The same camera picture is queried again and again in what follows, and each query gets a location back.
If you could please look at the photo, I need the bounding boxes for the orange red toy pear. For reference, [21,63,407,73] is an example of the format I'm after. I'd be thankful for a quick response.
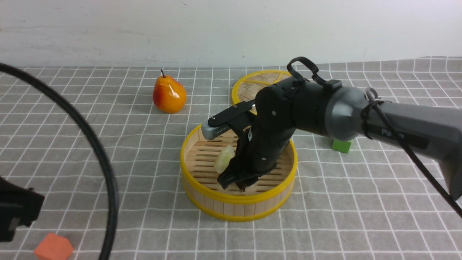
[152,69,187,114]

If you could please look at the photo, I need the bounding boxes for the pale green toy dumpling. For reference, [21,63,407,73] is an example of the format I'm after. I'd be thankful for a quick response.
[214,145,235,173]

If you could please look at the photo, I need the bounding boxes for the woven bamboo steamer lid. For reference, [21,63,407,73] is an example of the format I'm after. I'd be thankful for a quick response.
[231,70,291,105]

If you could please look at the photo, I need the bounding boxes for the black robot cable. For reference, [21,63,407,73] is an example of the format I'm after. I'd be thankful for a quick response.
[0,62,120,260]

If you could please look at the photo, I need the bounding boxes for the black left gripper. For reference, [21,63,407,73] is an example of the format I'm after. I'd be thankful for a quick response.
[0,177,45,242]

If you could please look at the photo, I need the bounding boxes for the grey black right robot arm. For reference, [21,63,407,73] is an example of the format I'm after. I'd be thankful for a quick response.
[217,77,461,200]

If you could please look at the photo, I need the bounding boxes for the green wooden cube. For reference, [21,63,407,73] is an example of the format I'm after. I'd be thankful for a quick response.
[331,139,352,153]

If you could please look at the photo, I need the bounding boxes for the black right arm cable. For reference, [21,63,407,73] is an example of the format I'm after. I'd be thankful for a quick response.
[287,56,462,219]

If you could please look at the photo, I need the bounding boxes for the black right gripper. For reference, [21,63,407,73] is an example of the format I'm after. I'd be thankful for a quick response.
[217,76,299,191]

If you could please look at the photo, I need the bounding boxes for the bamboo steamer tray yellow rim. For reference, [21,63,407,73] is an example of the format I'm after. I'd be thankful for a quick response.
[180,126,298,222]

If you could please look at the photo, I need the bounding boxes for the orange wooden block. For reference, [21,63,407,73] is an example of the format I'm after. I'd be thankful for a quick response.
[34,233,74,260]

